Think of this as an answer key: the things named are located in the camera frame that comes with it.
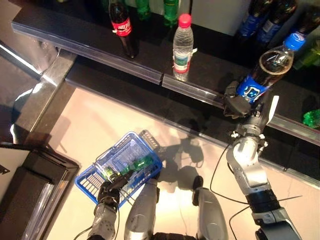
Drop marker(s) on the robot left hand black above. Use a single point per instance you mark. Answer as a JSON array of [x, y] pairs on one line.
[[108, 191]]

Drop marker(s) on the robot right hand black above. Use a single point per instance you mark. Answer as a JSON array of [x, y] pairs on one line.
[[236, 106]]

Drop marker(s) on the blue plastic shopping basket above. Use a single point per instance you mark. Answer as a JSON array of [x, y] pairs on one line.
[[90, 182]]

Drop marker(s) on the robot right arm silver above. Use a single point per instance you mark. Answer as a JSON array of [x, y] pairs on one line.
[[247, 170]]

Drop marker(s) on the robot left arm silver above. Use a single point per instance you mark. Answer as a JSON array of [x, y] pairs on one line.
[[102, 220]]

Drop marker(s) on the black base shelf board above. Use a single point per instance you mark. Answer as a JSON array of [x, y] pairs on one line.
[[200, 117], [112, 85]]

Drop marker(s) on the black low display platform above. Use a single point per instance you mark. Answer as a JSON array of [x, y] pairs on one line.
[[45, 175]]

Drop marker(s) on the clear water bottle red cap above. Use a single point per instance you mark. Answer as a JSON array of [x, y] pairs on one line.
[[183, 42]]

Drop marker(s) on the robot right leg grey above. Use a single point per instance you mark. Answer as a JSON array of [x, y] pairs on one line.
[[210, 212]]

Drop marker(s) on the polished dark stone ledge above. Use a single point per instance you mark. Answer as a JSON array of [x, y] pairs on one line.
[[50, 82]]

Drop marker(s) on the Coca-Cola bottle red cap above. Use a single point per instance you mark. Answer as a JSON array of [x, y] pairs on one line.
[[122, 27]]

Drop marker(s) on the black shelf board clear rail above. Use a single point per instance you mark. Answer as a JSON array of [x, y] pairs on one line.
[[75, 32], [212, 75]]

